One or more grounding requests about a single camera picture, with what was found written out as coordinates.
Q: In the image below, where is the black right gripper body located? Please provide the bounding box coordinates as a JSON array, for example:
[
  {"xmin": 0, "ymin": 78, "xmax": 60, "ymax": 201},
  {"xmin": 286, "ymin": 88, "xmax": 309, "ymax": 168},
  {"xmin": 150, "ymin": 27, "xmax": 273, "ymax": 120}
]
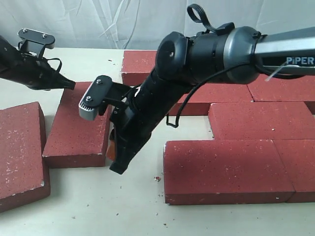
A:
[{"xmin": 109, "ymin": 71, "xmax": 190, "ymax": 148}]

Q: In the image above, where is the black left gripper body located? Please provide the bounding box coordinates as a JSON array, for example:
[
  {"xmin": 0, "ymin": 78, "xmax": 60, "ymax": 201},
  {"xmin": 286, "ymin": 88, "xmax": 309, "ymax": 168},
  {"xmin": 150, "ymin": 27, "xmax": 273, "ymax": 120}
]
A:
[{"xmin": 0, "ymin": 49, "xmax": 58, "ymax": 90}]

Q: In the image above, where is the diagonal top red brick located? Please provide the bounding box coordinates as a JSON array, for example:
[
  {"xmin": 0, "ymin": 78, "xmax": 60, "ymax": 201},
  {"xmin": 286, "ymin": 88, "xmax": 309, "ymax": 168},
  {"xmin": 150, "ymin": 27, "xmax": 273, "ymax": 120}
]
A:
[{"xmin": 181, "ymin": 84, "xmax": 253, "ymax": 116}]

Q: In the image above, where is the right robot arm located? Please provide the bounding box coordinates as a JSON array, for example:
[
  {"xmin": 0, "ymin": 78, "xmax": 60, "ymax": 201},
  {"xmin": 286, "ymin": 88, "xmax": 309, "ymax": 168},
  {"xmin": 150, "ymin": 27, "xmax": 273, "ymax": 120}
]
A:
[{"xmin": 110, "ymin": 27, "xmax": 315, "ymax": 174}]

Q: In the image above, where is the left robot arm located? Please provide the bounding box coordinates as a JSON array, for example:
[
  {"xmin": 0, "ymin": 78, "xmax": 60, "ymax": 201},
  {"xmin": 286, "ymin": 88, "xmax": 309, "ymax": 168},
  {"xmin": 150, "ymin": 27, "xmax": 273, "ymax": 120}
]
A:
[{"xmin": 0, "ymin": 37, "xmax": 76, "ymax": 90}]

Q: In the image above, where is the right third-row red brick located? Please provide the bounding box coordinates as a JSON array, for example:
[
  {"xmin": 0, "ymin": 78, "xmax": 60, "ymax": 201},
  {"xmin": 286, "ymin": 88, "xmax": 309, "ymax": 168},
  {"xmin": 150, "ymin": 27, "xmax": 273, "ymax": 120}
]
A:
[{"xmin": 208, "ymin": 102, "xmax": 315, "ymax": 140}]

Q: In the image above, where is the right second-row red brick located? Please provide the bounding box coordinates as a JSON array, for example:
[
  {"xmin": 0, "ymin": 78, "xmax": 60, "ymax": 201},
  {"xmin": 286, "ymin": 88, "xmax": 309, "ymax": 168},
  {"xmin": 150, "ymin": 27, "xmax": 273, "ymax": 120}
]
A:
[{"xmin": 248, "ymin": 75, "xmax": 315, "ymax": 114}]

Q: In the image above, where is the white fabric backdrop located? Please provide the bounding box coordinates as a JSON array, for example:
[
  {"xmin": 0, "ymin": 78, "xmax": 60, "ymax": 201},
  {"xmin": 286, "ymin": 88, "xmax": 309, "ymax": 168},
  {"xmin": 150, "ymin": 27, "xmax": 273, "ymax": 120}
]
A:
[{"xmin": 0, "ymin": 0, "xmax": 315, "ymax": 50}]

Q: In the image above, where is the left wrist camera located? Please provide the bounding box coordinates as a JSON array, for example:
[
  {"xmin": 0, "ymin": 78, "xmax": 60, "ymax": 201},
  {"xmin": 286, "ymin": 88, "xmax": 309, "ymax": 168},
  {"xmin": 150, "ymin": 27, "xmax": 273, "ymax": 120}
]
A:
[{"xmin": 17, "ymin": 28, "xmax": 56, "ymax": 59}]

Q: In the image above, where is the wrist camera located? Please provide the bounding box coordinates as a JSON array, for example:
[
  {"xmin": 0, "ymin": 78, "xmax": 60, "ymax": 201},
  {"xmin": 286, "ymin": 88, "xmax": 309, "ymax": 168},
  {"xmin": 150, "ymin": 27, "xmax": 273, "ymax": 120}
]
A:
[
  {"xmin": 17, "ymin": 28, "xmax": 56, "ymax": 59},
  {"xmin": 78, "ymin": 75, "xmax": 133, "ymax": 121}
]

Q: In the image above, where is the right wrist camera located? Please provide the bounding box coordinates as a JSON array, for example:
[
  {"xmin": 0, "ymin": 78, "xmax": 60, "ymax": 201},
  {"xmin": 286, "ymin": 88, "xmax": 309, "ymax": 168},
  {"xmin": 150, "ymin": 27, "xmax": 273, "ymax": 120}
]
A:
[{"xmin": 78, "ymin": 75, "xmax": 133, "ymax": 121}]

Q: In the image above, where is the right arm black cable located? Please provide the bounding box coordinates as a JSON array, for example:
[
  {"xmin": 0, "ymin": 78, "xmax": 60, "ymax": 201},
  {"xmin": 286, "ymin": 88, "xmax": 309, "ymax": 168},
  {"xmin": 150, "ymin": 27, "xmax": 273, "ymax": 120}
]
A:
[{"xmin": 165, "ymin": 4, "xmax": 261, "ymax": 128}]

